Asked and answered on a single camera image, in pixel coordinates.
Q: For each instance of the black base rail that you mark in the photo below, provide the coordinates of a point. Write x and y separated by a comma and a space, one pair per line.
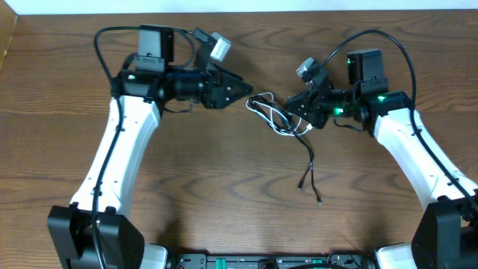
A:
342, 259

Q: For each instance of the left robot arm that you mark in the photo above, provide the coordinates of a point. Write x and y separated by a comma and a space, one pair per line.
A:
94, 230

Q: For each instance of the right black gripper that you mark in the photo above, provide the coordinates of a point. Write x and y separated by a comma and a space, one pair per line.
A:
311, 104

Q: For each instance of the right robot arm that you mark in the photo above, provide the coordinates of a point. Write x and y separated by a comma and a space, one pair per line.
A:
447, 233

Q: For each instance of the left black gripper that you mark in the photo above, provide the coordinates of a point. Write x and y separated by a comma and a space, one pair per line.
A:
212, 90

